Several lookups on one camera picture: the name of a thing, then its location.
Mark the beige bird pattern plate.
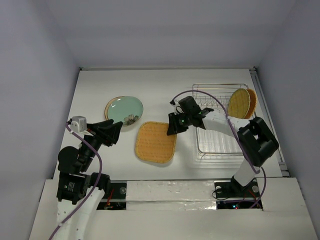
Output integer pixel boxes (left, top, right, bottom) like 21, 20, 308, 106
104, 95, 145, 128

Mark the orange plate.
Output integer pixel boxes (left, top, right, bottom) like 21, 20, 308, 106
244, 88, 258, 119

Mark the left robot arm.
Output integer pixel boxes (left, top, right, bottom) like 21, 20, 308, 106
49, 116, 123, 240

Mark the white foam block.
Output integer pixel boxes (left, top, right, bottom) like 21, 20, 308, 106
125, 180, 217, 211

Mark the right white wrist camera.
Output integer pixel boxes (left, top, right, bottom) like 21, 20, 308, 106
169, 99, 180, 107

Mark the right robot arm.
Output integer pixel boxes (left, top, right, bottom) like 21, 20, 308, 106
167, 96, 279, 196

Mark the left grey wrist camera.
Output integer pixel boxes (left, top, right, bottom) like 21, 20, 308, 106
69, 116, 90, 136

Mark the green flower plate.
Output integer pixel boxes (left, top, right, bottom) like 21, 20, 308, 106
105, 96, 144, 126

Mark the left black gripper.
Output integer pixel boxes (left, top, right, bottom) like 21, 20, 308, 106
80, 117, 122, 170

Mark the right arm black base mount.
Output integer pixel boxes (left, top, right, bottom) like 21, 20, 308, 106
211, 177, 260, 201

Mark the wire dish rack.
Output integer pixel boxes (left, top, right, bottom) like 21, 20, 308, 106
192, 83, 250, 163

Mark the yellow plate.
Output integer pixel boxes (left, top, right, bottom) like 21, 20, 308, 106
134, 121, 177, 164
227, 88, 251, 119

